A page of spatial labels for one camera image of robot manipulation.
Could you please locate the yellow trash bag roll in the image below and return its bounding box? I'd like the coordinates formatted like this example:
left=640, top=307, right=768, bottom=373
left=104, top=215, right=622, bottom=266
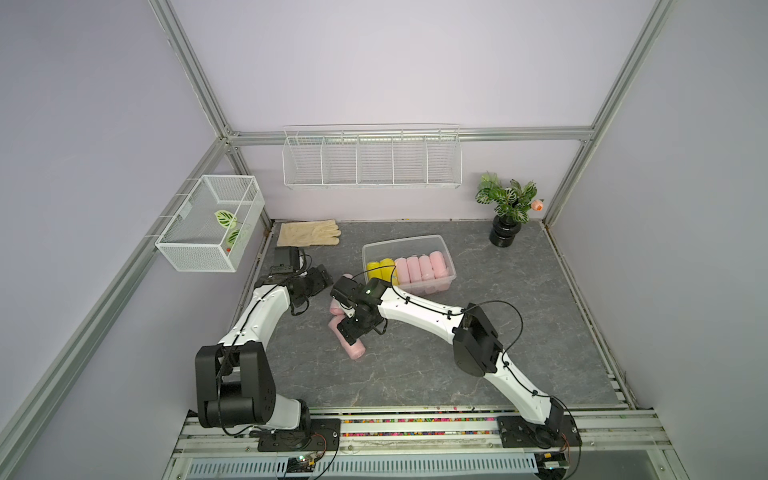
left=379, top=258, right=399, bottom=286
left=366, top=262, right=381, bottom=280

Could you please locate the white wire wall shelf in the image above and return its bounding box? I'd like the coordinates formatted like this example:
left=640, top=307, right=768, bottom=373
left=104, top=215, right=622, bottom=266
left=282, top=124, right=463, bottom=189

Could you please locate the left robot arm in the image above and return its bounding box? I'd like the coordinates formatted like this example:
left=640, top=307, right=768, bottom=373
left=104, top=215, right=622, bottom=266
left=194, top=252, right=332, bottom=436

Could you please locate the clear plastic storage box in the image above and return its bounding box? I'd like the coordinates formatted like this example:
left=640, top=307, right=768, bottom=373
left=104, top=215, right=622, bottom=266
left=362, top=235, right=457, bottom=296

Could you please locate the pink roll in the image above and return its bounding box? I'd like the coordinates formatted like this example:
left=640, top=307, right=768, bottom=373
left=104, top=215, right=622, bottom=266
left=395, top=258, right=411, bottom=285
left=419, top=255, right=436, bottom=295
left=429, top=251, right=450, bottom=291
left=329, top=298, right=344, bottom=316
left=406, top=256, right=422, bottom=284
left=328, top=315, right=366, bottom=360

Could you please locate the potted green plant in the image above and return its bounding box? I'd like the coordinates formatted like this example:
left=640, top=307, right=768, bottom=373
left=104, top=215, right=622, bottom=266
left=475, top=172, right=544, bottom=248

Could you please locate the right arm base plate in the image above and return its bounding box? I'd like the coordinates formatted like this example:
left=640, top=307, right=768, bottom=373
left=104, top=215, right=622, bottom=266
left=497, top=414, right=583, bottom=449

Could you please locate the green leaf in basket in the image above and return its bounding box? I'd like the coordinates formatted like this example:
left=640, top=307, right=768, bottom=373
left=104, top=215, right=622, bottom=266
left=215, top=210, right=239, bottom=229

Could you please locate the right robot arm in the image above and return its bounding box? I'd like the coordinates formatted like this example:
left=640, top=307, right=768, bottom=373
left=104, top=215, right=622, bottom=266
left=331, top=277, right=582, bottom=448

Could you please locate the white mesh basket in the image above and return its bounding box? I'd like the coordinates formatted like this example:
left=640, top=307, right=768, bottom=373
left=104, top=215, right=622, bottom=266
left=155, top=175, right=265, bottom=273

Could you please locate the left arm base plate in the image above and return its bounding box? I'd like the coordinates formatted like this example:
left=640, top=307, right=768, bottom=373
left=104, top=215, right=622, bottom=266
left=249, top=419, right=341, bottom=452

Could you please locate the beige cloth glove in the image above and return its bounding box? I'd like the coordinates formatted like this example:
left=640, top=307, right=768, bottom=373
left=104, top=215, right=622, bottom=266
left=277, top=220, right=341, bottom=248

